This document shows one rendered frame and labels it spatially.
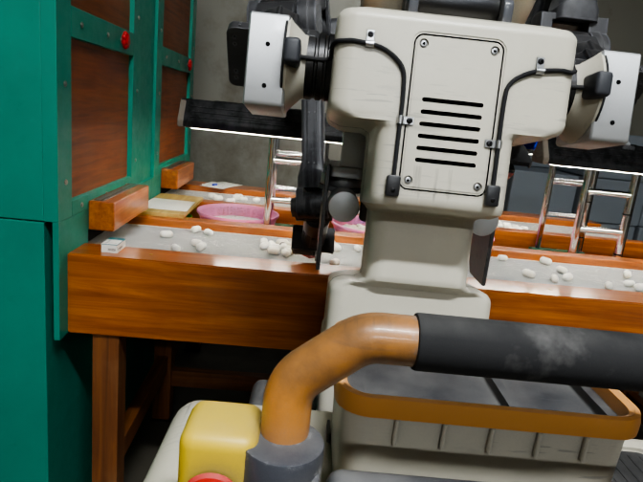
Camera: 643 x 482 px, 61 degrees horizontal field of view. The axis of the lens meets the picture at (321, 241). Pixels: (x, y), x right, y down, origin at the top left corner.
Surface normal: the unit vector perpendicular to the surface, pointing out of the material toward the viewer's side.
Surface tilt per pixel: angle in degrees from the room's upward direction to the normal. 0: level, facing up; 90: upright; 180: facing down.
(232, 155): 90
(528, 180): 90
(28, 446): 90
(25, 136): 90
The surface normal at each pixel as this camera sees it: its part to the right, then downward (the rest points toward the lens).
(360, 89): 0.02, 0.10
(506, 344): 0.06, -0.32
